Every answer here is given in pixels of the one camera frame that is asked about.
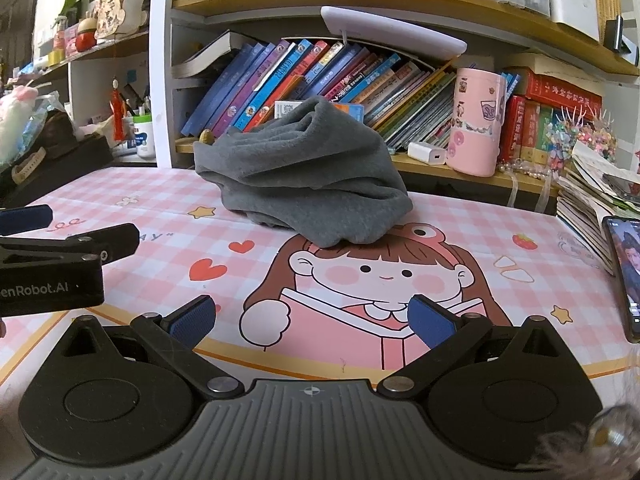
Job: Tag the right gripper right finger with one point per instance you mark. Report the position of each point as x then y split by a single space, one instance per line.
449 338

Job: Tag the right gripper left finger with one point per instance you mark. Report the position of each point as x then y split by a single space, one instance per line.
169 342

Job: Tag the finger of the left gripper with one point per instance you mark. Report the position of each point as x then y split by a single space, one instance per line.
24 219
109 244

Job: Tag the grey sweatshirt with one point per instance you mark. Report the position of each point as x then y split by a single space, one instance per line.
316 171

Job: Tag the pink cartoon table mat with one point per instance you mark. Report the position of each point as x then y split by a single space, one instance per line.
287 307

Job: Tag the white plush toy bundle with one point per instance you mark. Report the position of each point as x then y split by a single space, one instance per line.
22 116

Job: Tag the white green lid jar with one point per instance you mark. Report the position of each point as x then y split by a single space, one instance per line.
144 136

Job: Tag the red figurine bottle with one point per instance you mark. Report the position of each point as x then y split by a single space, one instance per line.
118 111

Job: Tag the white charger block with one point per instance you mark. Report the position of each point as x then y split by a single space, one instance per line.
427 153

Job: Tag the pink sticker tumbler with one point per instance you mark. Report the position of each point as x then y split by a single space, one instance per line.
477 119

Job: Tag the black smartphone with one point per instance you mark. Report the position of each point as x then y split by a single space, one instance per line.
623 237

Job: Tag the stack of papers and magazines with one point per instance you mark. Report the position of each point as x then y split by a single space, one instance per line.
585 199

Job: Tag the colourful bead flower bunch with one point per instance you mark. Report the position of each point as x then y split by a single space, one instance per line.
568 127

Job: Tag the red dictionary book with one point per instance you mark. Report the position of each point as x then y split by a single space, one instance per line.
555 92

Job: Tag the white wooden bookshelf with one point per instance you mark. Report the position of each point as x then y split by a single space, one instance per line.
214 65

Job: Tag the white flat desk lamp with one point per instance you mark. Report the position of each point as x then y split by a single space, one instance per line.
364 26

